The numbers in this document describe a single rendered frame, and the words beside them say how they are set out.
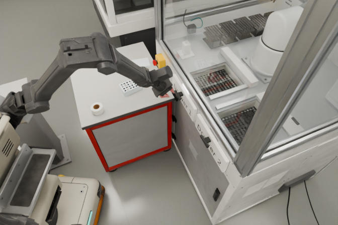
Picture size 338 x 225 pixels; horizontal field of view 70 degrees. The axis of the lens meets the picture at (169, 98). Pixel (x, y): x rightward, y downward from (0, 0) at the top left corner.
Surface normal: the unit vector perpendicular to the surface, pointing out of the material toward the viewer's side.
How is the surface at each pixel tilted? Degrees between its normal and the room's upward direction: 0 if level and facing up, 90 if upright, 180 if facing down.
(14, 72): 0
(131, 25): 90
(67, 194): 0
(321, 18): 90
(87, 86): 0
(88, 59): 29
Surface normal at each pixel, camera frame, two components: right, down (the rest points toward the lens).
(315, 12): -0.92, 0.29
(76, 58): 0.35, -0.27
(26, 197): 0.00, -0.64
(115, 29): 0.39, 0.71
